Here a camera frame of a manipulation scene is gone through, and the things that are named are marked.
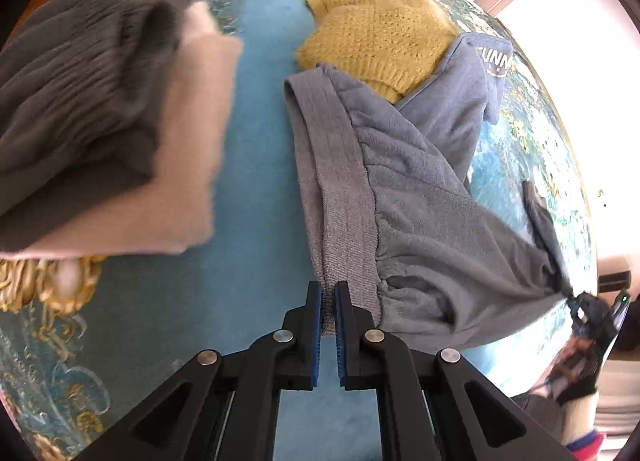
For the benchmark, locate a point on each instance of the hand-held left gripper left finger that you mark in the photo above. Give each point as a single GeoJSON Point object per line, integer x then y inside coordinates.
{"type": "Point", "coordinates": [315, 341]}

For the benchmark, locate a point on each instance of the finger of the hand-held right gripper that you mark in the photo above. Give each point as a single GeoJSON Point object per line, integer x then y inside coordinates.
{"type": "Point", "coordinates": [582, 306]}

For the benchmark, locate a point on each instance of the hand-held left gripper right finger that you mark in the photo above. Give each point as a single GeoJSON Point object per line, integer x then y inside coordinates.
{"type": "Point", "coordinates": [341, 341]}

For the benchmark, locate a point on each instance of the grey-blue pants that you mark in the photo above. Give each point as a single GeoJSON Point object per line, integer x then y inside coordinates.
{"type": "Point", "coordinates": [420, 221]}

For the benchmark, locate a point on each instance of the person's right hand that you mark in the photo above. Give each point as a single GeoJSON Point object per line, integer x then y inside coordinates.
{"type": "Point", "coordinates": [580, 366]}

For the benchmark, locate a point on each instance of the blue floral blanket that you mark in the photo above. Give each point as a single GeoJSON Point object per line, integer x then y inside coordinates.
{"type": "Point", "coordinates": [260, 166]}

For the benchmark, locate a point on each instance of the pale pink folded garment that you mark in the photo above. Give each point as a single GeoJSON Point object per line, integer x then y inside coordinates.
{"type": "Point", "coordinates": [190, 151]}

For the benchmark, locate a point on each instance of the blue printed hoodie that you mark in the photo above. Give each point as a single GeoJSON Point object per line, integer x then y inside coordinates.
{"type": "Point", "coordinates": [455, 96]}

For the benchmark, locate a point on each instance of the yellow knit sweater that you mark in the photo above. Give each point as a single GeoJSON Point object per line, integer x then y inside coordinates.
{"type": "Point", "coordinates": [375, 26]}

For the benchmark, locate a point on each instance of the dark grey folded garment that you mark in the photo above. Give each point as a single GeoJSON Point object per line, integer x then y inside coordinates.
{"type": "Point", "coordinates": [75, 91]}

